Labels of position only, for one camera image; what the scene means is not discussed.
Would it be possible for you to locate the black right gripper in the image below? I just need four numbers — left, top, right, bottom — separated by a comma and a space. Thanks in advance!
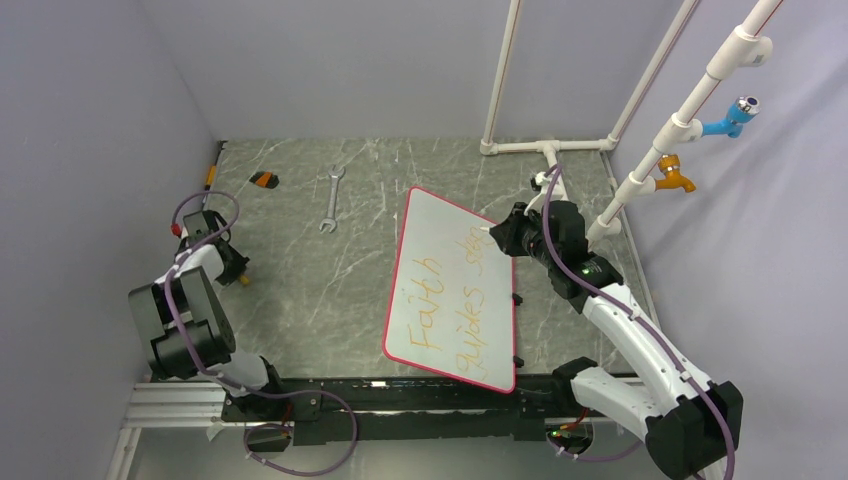
491, 202, 559, 269

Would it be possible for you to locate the red-framed whiteboard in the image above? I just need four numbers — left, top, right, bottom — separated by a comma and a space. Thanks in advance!
382, 187, 516, 393

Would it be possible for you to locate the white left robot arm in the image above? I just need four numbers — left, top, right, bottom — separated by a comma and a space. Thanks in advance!
128, 210, 288, 420

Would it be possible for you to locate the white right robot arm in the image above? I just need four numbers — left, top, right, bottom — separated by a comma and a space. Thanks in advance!
488, 201, 744, 479

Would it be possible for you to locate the orange black tool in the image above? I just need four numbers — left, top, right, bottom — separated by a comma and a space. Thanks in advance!
249, 171, 280, 189

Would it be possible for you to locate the silver wrench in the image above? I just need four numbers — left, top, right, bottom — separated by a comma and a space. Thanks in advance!
319, 166, 346, 233

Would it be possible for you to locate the orange faucet valve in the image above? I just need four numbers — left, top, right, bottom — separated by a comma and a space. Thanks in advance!
655, 154, 696, 193

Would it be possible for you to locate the blue faucet valve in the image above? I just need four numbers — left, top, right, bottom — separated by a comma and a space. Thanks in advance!
702, 96, 761, 139

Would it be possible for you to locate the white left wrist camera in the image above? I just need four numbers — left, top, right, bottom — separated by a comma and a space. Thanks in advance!
171, 211, 217, 245

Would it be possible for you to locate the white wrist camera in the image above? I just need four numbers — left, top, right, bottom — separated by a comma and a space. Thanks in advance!
525, 172, 569, 212
171, 211, 217, 245

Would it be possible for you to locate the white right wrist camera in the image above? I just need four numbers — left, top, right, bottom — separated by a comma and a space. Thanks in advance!
525, 172, 569, 212

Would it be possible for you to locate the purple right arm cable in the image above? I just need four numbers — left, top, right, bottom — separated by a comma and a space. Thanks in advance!
541, 164, 737, 480

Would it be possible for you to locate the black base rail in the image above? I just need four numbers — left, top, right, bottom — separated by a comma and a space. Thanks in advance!
221, 374, 600, 446

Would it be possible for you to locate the white PVC pipe frame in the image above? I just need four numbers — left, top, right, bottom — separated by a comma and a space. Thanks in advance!
480, 1, 781, 243

